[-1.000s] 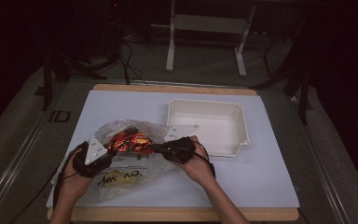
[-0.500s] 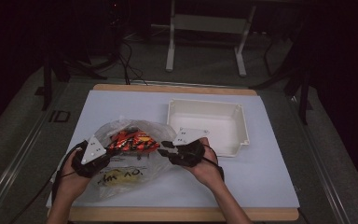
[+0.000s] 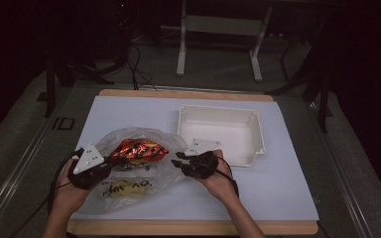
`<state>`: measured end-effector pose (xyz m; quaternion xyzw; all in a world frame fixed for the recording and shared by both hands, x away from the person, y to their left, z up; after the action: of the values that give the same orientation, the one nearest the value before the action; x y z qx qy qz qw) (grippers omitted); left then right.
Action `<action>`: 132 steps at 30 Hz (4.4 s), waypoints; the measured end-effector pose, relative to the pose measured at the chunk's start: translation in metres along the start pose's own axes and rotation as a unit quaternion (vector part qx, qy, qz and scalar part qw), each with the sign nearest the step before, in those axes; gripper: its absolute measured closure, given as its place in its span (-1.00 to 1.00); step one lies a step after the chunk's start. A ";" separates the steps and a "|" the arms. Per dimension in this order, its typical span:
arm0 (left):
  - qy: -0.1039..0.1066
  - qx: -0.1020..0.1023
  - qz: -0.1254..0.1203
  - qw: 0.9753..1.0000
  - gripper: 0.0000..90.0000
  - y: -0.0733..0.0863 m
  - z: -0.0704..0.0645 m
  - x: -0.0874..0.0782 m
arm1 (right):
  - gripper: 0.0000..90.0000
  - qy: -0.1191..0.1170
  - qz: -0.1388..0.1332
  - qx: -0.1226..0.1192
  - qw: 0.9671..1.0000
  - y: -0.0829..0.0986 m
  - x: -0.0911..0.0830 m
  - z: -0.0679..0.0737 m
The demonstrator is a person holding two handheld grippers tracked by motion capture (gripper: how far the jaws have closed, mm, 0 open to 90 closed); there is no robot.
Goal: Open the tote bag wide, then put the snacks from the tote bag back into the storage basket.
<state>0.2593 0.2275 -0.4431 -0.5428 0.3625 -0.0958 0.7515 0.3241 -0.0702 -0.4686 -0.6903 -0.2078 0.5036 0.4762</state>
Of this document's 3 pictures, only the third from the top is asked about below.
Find black metal stand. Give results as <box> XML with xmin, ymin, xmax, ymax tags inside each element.
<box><xmin>37</xmin><ymin>53</ymin><xmax>116</xmax><ymax>119</ymax></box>
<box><xmin>266</xmin><ymin>9</ymin><xmax>334</xmax><ymax>134</ymax></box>

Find white metal stand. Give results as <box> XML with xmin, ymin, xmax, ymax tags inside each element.
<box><xmin>176</xmin><ymin>0</ymin><xmax>274</xmax><ymax>82</ymax></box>

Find red orange snack packet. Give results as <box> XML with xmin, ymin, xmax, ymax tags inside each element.
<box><xmin>108</xmin><ymin>138</ymin><xmax>170</xmax><ymax>167</ymax></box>

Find clear plastic bag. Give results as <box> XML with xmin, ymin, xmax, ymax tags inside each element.
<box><xmin>73</xmin><ymin>126</ymin><xmax>190</xmax><ymax>216</ymax></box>

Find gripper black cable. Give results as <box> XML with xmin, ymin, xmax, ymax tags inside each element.
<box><xmin>8</xmin><ymin>147</ymin><xmax>85</xmax><ymax>238</ymax></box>
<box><xmin>215</xmin><ymin>156</ymin><xmax>240</xmax><ymax>200</ymax></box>

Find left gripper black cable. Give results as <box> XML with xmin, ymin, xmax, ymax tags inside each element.
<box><xmin>8</xmin><ymin>147</ymin><xmax>85</xmax><ymax>238</ymax></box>

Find white table mat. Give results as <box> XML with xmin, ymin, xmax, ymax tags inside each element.
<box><xmin>69</xmin><ymin>95</ymin><xmax>320</xmax><ymax>222</ymax></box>

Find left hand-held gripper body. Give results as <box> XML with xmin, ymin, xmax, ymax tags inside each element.
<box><xmin>66</xmin><ymin>142</ymin><xmax>114</xmax><ymax>190</ymax></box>

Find person's right hand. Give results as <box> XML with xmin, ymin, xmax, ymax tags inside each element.
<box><xmin>193</xmin><ymin>149</ymin><xmax>241</xmax><ymax>203</ymax></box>

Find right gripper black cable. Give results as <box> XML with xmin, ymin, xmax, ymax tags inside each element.
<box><xmin>215</xmin><ymin>156</ymin><xmax>240</xmax><ymax>200</ymax></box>

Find aluminium floor rail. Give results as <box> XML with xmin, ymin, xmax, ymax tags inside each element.
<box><xmin>306</xmin><ymin>101</ymin><xmax>375</xmax><ymax>238</ymax></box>
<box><xmin>0</xmin><ymin>108</ymin><xmax>64</xmax><ymax>238</ymax></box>

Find white plastic bin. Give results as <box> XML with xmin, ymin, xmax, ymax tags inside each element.
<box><xmin>177</xmin><ymin>104</ymin><xmax>267</xmax><ymax>168</ymax></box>

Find black floor cables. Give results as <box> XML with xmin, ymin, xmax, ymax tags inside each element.
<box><xmin>124</xmin><ymin>43</ymin><xmax>159</xmax><ymax>91</ymax></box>

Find person's left hand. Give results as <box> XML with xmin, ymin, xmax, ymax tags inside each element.
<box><xmin>51</xmin><ymin>158</ymin><xmax>92</xmax><ymax>216</ymax></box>

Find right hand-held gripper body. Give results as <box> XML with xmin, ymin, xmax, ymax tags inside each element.
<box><xmin>182</xmin><ymin>138</ymin><xmax>222</xmax><ymax>180</ymax></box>

